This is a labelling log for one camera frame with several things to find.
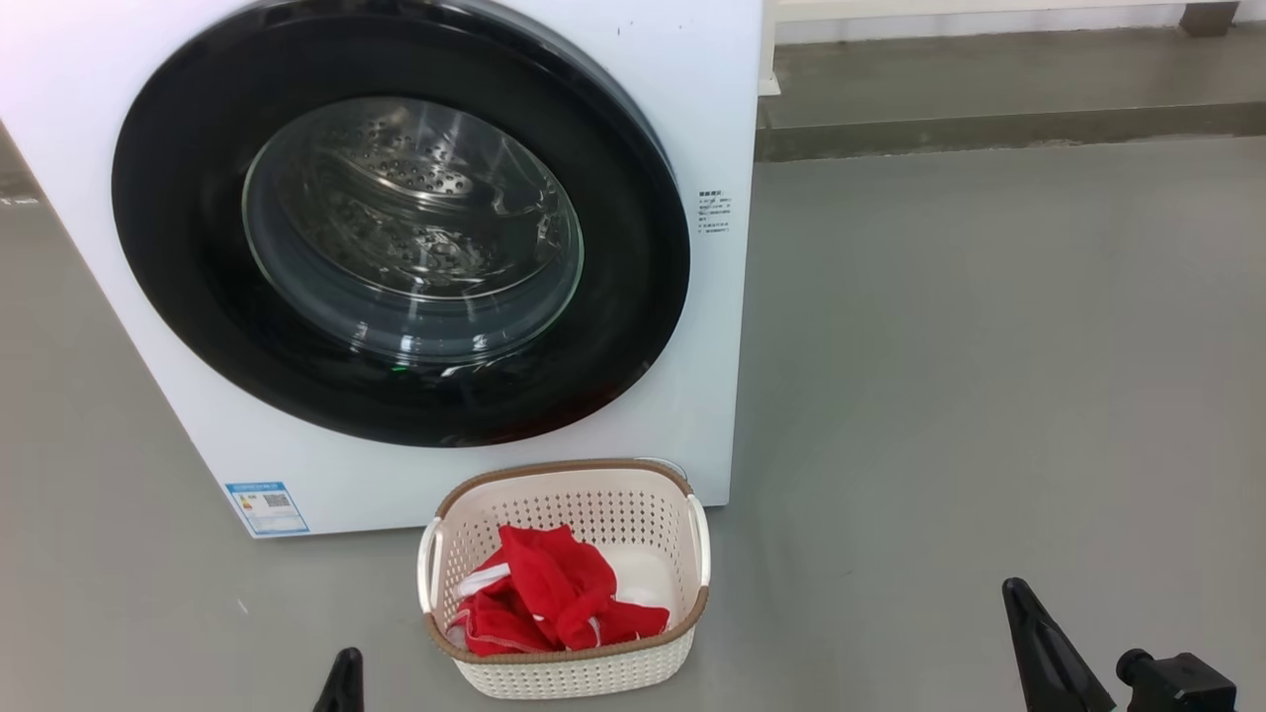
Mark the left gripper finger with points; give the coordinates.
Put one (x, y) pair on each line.
(343, 687)

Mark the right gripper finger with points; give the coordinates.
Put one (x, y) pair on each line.
(1048, 653)

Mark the red garment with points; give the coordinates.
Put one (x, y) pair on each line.
(554, 593)

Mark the grey washing machine door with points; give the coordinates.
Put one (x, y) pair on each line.
(178, 227)

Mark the cream perforated laundry basket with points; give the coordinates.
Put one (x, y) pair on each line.
(574, 672)

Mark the white front-load washing machine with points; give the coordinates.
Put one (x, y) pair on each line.
(722, 346)

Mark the stainless steel washing machine drum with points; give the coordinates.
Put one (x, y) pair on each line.
(396, 198)

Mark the blue energy label sticker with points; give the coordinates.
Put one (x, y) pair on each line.
(267, 509)

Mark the round white filter cover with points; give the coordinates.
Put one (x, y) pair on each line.
(673, 465)

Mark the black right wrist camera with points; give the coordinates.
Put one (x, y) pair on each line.
(1177, 684)

